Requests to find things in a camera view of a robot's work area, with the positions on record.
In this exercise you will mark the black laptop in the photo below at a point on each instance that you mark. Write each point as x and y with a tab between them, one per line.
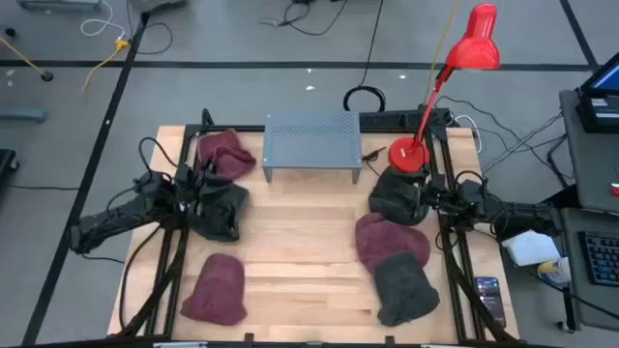
599	111

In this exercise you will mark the black keyboard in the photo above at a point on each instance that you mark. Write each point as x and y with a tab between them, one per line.
602	256

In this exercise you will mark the small red object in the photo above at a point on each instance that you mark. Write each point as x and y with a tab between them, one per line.
615	189

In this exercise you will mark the black table edge clamp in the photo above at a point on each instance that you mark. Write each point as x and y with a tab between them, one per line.
389	340
249	339

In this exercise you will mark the dark grey cloth hat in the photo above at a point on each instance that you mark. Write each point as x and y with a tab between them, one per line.
403	290
396	198
220	217

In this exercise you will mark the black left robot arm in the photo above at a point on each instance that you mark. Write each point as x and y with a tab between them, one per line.
111	222

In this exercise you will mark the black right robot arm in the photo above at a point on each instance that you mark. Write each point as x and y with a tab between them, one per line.
512	212

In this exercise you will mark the grey perforated metal stand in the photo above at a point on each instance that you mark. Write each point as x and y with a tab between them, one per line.
312	145

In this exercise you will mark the maroon cloth hat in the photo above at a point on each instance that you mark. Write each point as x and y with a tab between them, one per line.
387	241
215	290
227	154

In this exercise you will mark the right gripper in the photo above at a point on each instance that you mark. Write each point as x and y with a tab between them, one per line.
431	195

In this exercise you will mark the black smartphone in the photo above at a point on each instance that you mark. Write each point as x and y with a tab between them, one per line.
489	299

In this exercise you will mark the grey side desk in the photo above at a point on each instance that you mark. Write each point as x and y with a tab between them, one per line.
590	159

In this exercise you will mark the grey keyboard shelf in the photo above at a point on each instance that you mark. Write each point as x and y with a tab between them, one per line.
595	309

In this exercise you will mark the white box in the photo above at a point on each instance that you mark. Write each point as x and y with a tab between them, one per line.
529	246

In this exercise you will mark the red desk lamp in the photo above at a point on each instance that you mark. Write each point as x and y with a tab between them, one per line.
408	154

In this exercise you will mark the white yellow bottle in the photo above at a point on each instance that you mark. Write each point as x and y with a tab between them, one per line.
556	271

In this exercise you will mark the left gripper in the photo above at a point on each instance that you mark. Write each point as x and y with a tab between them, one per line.
193	176

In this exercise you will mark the black floor device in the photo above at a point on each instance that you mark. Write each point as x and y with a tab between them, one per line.
7	162

